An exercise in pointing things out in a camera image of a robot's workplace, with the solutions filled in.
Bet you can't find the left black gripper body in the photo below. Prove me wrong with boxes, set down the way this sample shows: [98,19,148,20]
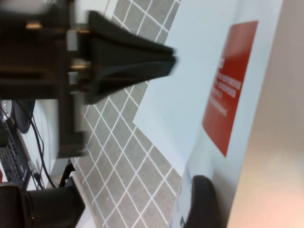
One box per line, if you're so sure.
[0,0,92,159]

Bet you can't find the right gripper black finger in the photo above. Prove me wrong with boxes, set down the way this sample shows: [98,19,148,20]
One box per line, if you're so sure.
[184,175,226,228]

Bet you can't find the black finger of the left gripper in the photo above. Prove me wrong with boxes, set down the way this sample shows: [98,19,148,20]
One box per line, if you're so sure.
[88,11,176,59]
[89,57,176,105]

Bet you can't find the white printed book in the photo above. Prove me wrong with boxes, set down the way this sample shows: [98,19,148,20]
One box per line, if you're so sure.
[132,0,304,228]

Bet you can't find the black rounded device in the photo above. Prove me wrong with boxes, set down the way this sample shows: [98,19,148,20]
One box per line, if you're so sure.
[11,99,36,134]

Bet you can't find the grey checked tablecloth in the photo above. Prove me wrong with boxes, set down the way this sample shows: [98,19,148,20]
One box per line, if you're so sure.
[71,0,188,228]

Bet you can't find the black computer keyboard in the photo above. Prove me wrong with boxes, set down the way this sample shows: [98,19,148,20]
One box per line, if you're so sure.
[0,122,31,188]

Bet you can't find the black desk cable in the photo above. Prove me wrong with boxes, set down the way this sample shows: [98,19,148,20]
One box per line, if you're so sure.
[14,99,57,190]

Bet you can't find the black table clamp bracket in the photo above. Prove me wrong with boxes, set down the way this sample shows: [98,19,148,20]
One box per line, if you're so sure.
[58,158,76,188]

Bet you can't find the black cable with metal plug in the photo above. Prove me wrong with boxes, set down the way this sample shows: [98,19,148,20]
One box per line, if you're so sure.
[28,160,47,190]

